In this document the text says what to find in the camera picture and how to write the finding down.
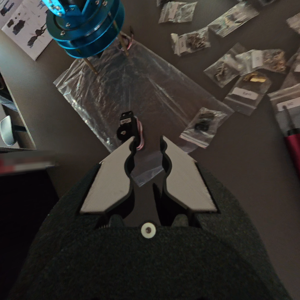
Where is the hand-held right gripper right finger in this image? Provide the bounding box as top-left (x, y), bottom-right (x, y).
top-left (160, 135), bottom-right (217, 213)

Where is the large clear plastic bag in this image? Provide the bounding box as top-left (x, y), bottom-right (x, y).
top-left (53, 45), bottom-right (235, 188)

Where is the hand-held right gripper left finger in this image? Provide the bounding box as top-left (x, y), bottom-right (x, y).
top-left (79, 136), bottom-right (137, 215)

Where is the red white black servo cable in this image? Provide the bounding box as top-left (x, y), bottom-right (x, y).
top-left (120, 26), bottom-right (136, 51)

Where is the group of hardware bags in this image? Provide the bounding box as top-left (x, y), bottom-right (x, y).
top-left (157, 0), bottom-right (300, 116)

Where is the small clear screw bag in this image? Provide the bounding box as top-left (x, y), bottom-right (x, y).
top-left (179, 107), bottom-right (228, 148)

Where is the small black servo motor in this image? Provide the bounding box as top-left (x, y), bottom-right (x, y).
top-left (117, 111), bottom-right (144, 151)

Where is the red electric screwdriver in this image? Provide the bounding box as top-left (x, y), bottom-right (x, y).
top-left (282, 105), bottom-right (300, 179)

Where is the blue toy robot arm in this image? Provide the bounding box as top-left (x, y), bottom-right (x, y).
top-left (46, 0), bottom-right (130, 75)

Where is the white assembly instruction manual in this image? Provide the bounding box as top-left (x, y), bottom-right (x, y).
top-left (0, 0), bottom-right (53, 61)

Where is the dark grey desk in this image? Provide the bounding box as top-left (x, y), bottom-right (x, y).
top-left (0, 0), bottom-right (300, 300)

